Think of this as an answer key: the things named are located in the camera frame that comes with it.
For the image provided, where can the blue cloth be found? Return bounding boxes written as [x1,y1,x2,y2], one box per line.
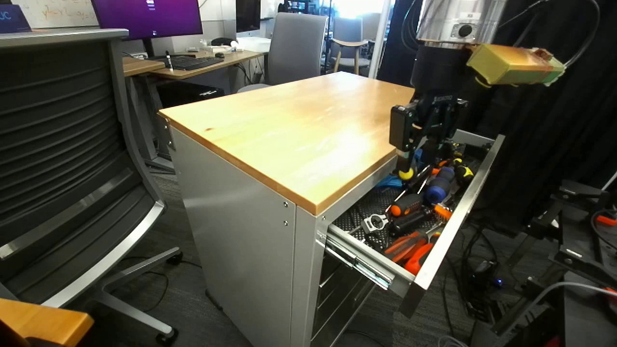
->
[375,173,403,189]

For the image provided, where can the orange handled tool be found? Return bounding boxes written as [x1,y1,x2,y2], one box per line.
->
[403,233,442,276]

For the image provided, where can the grey office chair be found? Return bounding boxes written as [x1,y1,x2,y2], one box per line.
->
[237,13,329,94]

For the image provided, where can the black keyboard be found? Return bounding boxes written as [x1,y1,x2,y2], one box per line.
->
[153,55,225,71]

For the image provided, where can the black computer tower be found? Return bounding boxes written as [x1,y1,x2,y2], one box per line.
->
[156,80,226,109]

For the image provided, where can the orange handled pliers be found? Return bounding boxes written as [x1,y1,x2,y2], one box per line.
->
[383,230,430,264]

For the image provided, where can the black screwdriver with orange collar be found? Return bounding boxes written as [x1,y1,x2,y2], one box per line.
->
[389,203,454,237]

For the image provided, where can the dark mesh office chair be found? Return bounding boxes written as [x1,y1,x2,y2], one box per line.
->
[0,28,183,346]

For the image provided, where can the stubby black yellow screwdriver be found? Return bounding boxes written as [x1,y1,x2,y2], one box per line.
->
[452,158,475,187]

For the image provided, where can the black metal stand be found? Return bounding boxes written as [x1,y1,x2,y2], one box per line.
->
[489,177,617,347]

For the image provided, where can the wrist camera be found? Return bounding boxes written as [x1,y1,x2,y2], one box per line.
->
[466,43,566,88]

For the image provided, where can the steel tool cabinet wooden top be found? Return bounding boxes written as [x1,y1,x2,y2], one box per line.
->
[159,71,506,347]

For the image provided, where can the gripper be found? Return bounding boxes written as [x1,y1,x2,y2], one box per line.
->
[389,43,471,172]

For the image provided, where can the small monitor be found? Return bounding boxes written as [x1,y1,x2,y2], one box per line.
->
[235,0,262,34]

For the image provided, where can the blue handled screwdriver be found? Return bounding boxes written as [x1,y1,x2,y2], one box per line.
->
[423,166,456,205]

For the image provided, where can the wooden table corner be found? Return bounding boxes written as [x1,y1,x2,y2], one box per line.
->
[0,297,95,347]

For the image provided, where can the orange and black screwdriver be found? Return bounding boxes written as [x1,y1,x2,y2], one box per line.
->
[389,193,425,218]

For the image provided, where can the wooden armchair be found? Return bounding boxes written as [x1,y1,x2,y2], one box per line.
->
[330,17,373,76]

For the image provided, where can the black curtain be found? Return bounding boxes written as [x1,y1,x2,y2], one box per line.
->
[377,0,617,237]

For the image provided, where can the whiteboard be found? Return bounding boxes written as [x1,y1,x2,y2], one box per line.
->
[10,0,100,29]

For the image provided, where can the large monitor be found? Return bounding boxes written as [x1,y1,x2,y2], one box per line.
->
[90,0,204,57]

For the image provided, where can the black and yellow screwdriver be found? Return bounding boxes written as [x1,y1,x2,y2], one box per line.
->
[396,148,417,182]

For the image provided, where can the steel drawer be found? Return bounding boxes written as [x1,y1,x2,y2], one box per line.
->
[316,129,506,319]

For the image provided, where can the blue sign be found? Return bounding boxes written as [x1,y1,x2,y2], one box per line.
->
[0,4,32,34]

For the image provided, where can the small silver metal tool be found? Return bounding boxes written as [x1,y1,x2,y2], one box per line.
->
[361,213,389,236]

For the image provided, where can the wooden desk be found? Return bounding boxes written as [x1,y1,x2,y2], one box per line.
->
[122,48,264,172]

